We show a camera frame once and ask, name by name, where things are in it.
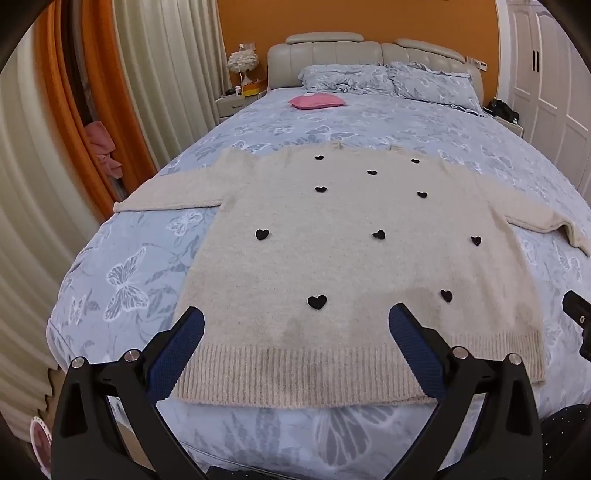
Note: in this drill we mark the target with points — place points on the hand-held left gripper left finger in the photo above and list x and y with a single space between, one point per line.
178 355

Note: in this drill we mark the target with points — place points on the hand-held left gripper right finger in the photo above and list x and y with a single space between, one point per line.
415 355

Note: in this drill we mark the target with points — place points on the bed with butterfly blue duvet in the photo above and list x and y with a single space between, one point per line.
138 258

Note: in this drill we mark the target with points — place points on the pink cushion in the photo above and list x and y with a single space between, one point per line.
316 101

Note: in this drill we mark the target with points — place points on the pink hanging cloth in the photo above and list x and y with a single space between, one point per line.
102 147

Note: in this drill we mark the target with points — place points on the pink round object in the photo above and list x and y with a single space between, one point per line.
40 445

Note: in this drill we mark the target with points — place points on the wall switch panel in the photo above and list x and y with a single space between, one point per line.
247 45
478 63

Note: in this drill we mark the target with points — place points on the dark bag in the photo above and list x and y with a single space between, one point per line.
503 110

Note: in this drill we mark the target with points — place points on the blue ruffled pillow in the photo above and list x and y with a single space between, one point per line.
346 78
434 87

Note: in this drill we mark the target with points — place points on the orange curtain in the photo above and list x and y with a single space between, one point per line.
111 92

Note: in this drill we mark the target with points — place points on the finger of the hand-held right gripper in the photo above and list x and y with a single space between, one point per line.
582 314

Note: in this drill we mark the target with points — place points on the dark dotted trousers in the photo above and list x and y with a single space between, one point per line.
570 443

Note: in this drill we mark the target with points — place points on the orange box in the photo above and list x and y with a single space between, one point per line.
255 88

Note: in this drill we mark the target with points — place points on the beige sweater with black hearts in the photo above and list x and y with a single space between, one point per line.
323 258

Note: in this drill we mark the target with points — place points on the beige padded headboard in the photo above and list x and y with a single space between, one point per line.
341 50

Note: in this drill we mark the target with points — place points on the beige nightstand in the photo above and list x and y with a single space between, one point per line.
233 106

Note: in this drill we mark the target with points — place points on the white pleated curtain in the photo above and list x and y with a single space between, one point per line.
171 69
41 207

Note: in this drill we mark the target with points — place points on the white wardrobe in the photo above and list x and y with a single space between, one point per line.
549 74

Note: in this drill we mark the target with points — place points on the white feather lamp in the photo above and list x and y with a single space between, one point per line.
241 62

